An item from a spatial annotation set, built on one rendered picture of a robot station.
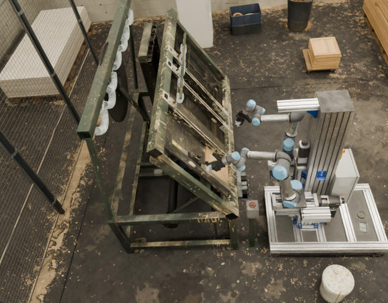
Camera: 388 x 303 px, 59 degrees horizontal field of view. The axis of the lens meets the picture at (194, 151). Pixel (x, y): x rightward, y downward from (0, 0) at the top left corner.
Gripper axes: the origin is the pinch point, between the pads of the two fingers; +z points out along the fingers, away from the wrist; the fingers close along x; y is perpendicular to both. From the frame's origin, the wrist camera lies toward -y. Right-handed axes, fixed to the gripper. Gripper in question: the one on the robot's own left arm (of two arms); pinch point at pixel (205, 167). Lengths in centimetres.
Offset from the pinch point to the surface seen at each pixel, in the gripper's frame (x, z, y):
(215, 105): 69, 7, -98
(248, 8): 292, -13, -407
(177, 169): -34.3, 7.1, 6.6
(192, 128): 3.0, 6.4, -44.4
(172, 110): -26, 6, -55
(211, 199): 18.1, 11.2, 25.8
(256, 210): 57, -13, 40
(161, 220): 21, 78, 26
